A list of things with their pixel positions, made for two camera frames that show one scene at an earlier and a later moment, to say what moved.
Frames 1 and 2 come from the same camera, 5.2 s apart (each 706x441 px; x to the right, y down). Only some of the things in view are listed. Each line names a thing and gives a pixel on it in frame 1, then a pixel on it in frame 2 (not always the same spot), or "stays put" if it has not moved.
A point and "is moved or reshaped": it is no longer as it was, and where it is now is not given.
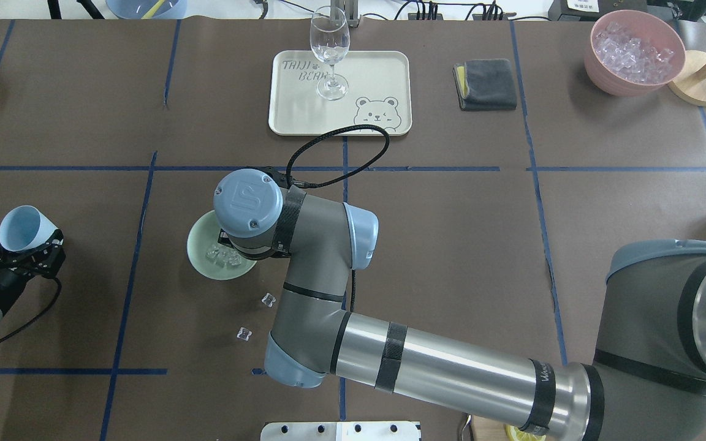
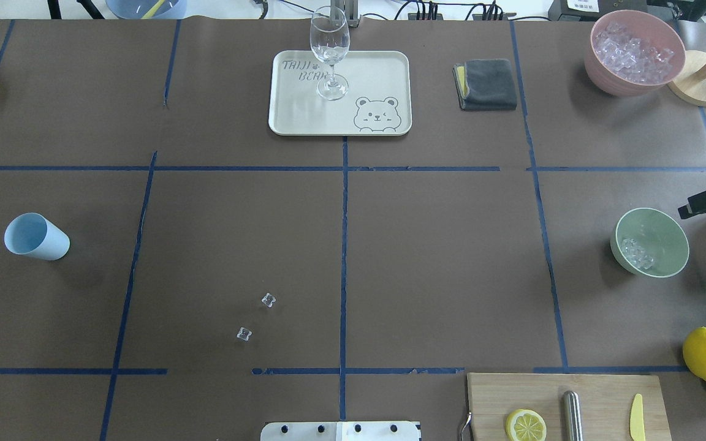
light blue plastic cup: [24, 228] is moved or reshaped
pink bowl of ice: [632, 53] stays put
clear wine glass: [330, 42] stays put
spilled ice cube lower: [244, 334] stays put
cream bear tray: [369, 88] stays put
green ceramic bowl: [217, 260] to [648, 242]
